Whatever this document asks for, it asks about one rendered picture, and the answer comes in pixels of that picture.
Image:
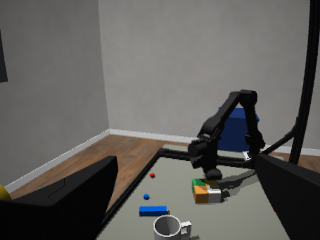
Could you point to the grey mug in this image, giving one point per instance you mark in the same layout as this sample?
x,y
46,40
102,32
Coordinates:
x,y
169,225

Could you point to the green cube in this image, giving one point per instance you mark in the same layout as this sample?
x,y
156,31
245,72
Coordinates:
x,y
198,182

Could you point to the blue flat bar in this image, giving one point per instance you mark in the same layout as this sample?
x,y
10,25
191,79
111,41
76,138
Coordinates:
x,y
152,211

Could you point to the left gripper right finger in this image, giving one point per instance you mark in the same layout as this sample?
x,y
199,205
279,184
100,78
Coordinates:
x,y
294,193

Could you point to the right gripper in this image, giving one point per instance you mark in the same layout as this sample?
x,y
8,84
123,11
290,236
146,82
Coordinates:
x,y
212,173

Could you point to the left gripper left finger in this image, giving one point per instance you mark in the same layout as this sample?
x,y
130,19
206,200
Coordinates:
x,y
69,209

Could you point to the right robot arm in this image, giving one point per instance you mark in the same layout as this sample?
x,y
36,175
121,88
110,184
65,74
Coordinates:
x,y
214,126

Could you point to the orange cube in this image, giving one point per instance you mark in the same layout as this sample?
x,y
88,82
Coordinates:
x,y
201,194

